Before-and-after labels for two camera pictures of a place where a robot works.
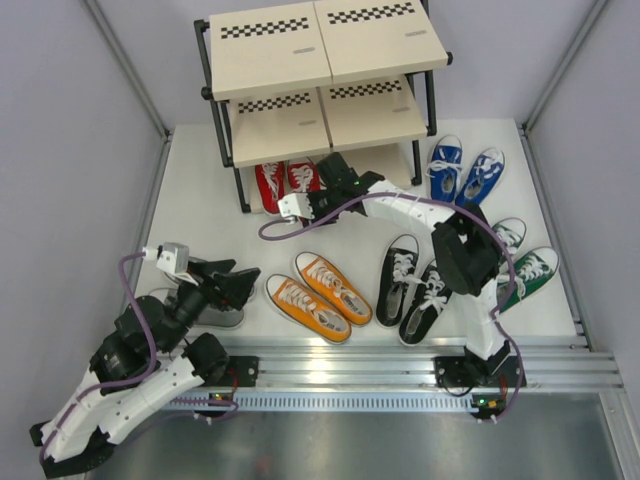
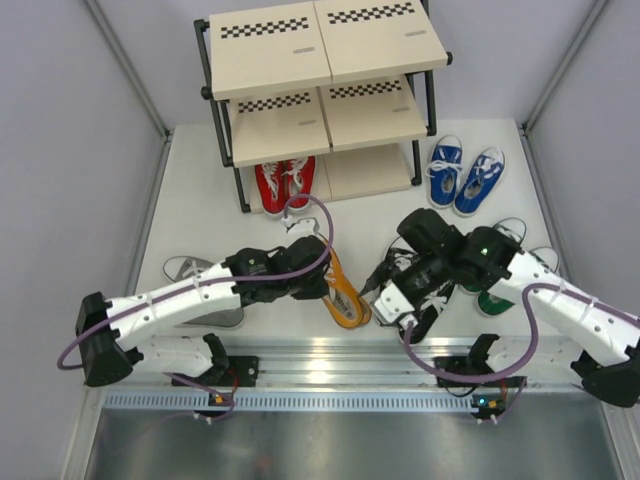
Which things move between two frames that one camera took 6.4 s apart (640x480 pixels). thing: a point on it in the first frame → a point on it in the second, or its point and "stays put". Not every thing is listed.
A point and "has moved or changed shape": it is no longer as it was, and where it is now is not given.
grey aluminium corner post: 595,11 stays put
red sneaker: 271,185 stays put
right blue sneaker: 482,178 stays put
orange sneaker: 299,303 → 342,304
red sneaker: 303,176 has moved or changed shape
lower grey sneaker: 210,316 stays put
